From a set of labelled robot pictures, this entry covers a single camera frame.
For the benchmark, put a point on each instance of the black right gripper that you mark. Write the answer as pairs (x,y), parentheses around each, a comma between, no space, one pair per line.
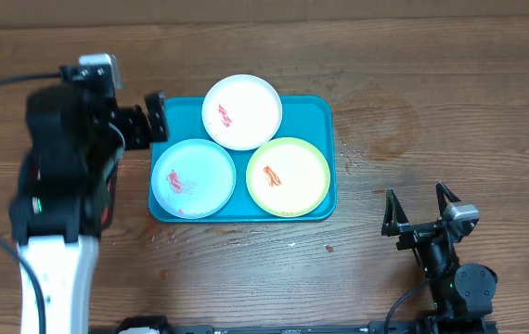
(397,224)

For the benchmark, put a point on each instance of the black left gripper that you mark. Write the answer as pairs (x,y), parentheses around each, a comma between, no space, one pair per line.
(137,131)

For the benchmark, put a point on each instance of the light blue plate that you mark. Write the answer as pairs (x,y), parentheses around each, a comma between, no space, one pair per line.
(193,179)

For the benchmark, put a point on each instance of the white plate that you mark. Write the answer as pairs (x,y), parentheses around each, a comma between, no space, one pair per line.
(242,112)

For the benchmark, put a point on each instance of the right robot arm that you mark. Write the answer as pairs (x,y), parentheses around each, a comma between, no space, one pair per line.
(462,294)

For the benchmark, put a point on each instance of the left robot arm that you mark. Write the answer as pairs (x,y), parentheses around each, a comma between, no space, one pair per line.
(66,196)

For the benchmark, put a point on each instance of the dark red sponge tray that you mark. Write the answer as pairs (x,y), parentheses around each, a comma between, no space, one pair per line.
(108,211)

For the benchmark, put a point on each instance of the yellow green plate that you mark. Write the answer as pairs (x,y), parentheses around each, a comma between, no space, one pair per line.
(288,177)

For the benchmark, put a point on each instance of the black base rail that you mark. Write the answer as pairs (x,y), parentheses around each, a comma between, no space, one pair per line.
(373,327)

